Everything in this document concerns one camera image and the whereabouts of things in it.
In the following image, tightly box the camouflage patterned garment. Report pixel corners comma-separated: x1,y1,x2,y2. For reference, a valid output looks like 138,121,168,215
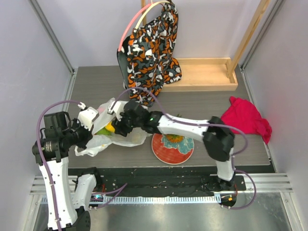
116,0,182,107

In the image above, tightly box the wooden clothes rack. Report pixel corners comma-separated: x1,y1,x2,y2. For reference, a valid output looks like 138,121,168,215
141,0,271,92

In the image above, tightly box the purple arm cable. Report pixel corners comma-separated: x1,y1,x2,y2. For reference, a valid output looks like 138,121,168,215
36,100,128,230
114,87,257,210

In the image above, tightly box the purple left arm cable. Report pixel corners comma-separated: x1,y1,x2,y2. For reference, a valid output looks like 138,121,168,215
36,100,128,230

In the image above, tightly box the green bumpy fake fruit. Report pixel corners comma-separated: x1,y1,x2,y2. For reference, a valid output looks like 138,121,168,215
95,128,112,136

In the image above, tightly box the yellow fake mango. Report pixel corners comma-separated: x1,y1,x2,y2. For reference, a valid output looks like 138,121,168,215
104,121,115,133

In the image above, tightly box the translucent white plastic bag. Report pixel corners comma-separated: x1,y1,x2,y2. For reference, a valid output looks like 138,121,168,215
74,98,150,157

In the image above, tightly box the pink and cream hanger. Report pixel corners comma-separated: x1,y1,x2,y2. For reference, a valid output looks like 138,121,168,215
117,0,170,51

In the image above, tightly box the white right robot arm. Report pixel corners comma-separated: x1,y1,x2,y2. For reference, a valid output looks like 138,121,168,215
108,101,235,190

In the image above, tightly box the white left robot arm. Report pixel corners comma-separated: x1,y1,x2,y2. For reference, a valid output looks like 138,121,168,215
32,112,103,231

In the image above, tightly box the red and teal plate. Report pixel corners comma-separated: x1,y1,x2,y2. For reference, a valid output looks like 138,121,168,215
151,134,194,165

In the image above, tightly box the white slotted cable duct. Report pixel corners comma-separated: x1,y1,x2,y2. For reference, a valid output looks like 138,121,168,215
90,194,221,205

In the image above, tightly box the red cloth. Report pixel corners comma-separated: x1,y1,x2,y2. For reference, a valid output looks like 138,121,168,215
221,96,272,144

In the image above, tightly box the fake pineapple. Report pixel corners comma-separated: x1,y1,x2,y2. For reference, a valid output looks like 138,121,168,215
165,134,184,143

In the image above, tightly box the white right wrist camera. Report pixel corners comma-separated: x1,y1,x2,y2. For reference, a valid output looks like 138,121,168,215
107,101,127,121

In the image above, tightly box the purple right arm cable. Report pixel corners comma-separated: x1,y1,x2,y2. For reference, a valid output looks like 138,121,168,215
114,87,257,210

